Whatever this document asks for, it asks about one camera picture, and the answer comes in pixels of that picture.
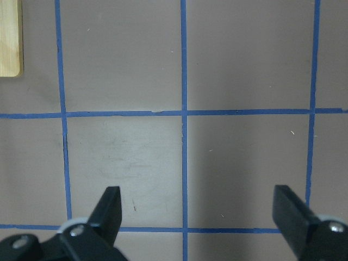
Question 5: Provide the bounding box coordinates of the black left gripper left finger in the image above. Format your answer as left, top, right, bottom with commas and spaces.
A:
87, 186, 122, 246

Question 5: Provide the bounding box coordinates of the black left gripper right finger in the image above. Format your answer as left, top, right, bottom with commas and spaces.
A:
272, 185, 319, 256

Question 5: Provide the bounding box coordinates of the wooden mug tree stand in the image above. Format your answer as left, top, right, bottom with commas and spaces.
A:
1, 1, 23, 78

